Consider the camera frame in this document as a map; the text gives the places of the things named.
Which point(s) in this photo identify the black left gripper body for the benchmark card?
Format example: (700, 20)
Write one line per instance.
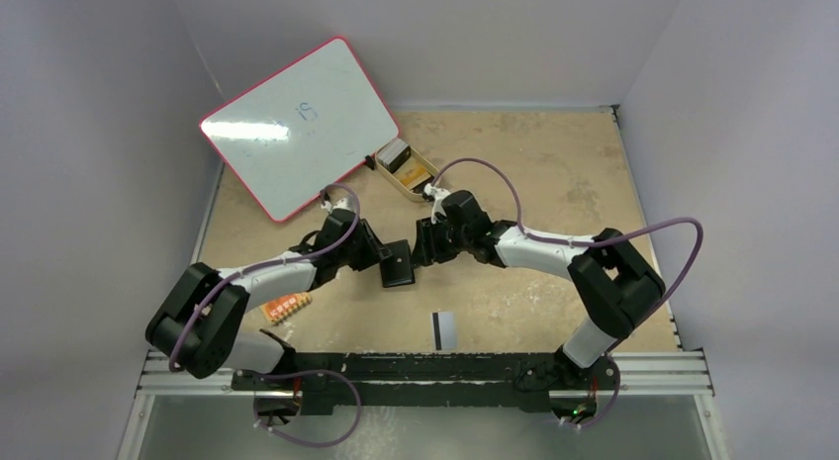
(361, 254)

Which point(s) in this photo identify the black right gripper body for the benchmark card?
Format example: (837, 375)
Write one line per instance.
(425, 240)

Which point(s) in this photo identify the black card holder wallet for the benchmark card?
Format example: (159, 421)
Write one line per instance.
(396, 269)

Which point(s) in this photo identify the grey card with magnetic stripe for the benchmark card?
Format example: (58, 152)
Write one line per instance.
(444, 331)

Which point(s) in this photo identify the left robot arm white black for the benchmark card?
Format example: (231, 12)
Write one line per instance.
(198, 325)

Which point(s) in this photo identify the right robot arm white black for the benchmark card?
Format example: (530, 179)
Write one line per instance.
(615, 283)

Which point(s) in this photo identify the beige oval card tray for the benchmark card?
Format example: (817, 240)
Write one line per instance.
(416, 194)

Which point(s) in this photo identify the gold card in tray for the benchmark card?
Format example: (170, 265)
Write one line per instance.
(413, 174)

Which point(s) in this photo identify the grey card stack in tray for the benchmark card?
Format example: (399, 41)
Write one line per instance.
(393, 155)

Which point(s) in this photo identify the orange snack packet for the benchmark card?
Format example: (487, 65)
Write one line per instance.
(279, 310)

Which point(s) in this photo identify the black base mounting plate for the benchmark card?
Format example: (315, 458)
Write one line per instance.
(531, 382)

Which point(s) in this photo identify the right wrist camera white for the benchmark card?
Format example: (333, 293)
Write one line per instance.
(436, 195)

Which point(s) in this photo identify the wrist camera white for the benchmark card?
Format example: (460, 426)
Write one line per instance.
(347, 203)
(436, 195)

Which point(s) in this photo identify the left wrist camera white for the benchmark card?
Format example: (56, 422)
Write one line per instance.
(347, 203)

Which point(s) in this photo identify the white board with pink frame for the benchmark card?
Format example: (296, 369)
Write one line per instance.
(302, 128)

